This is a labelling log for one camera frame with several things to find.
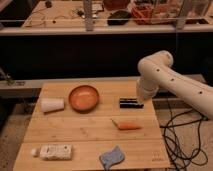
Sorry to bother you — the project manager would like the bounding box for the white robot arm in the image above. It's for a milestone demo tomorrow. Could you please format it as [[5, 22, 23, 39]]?
[[136, 50, 213, 120]]

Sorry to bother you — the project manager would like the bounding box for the orange bowl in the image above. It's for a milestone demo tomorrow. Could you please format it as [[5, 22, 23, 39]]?
[[68, 85, 99, 113]]

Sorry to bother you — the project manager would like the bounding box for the black rectangular box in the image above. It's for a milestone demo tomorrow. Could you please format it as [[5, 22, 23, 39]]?
[[119, 98, 143, 108]]

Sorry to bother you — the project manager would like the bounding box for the orange carrot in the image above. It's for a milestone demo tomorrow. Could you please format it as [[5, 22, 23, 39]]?
[[111, 119, 142, 130]]

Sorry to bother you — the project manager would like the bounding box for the white paper cup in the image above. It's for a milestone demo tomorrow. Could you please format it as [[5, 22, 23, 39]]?
[[40, 98, 65, 113]]

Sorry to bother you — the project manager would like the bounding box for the black bag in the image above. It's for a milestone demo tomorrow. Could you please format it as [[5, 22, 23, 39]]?
[[107, 10, 131, 26]]

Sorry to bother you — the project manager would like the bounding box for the blue cloth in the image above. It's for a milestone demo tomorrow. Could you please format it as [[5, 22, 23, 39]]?
[[99, 146, 125, 171]]

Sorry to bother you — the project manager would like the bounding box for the orange crate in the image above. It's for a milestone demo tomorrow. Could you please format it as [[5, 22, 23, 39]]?
[[131, 5, 152, 25]]

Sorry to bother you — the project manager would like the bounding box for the white tube with cap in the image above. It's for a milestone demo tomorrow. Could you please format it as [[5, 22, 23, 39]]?
[[30, 144, 72, 161]]

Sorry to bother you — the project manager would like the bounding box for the grey metal post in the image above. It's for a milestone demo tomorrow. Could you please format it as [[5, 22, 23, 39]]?
[[83, 0, 93, 31]]

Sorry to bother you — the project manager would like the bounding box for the black cable bundle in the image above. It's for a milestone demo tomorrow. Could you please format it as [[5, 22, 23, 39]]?
[[159, 107, 210, 171]]

